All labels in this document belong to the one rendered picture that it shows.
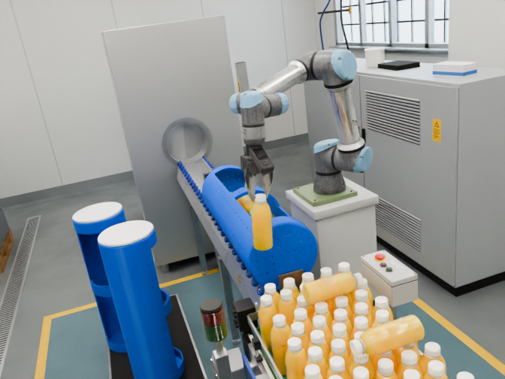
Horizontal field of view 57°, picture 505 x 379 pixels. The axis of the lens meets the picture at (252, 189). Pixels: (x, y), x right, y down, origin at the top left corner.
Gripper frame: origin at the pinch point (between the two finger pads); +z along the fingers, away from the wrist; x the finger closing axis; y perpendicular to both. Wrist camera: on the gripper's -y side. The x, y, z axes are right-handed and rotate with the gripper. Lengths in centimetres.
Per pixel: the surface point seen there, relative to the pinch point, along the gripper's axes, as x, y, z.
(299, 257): -17.6, 6.6, 29.8
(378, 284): -33, -22, 32
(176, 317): 9, 136, 122
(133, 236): 35, 80, 36
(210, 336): 31, -34, 24
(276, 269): -8.3, 7.6, 33.0
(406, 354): -14, -59, 29
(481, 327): -158, 39, 126
